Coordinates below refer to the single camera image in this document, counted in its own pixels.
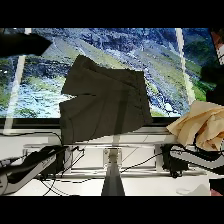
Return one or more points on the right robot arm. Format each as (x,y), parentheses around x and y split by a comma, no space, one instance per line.
(196,156)

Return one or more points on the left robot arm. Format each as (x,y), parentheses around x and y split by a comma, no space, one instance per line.
(31,166)

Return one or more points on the dark olive shorts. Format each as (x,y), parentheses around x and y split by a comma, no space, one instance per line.
(106,103)

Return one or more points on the beige garment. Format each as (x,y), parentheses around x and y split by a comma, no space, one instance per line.
(203,125)

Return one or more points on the black garment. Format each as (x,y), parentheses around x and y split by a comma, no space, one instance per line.
(20,43)

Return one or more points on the silver frame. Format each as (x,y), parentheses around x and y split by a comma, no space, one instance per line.
(112,173)

